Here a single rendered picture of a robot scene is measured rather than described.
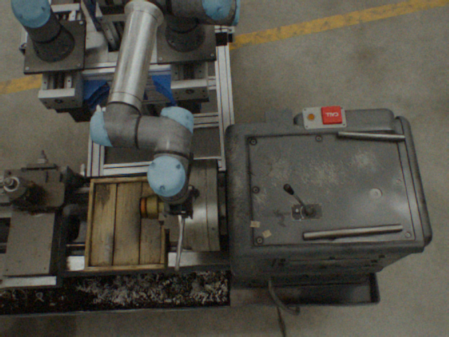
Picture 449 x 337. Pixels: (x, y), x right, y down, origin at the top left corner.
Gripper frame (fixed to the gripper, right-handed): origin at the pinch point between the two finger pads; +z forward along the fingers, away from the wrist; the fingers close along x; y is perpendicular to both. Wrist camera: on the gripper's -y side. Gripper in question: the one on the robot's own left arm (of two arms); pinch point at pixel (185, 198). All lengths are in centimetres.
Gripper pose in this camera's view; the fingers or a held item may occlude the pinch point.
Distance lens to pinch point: 125.3
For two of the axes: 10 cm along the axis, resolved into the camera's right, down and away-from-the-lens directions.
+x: 10.0, 0.6, -0.5
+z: 0.4, 2.6, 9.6
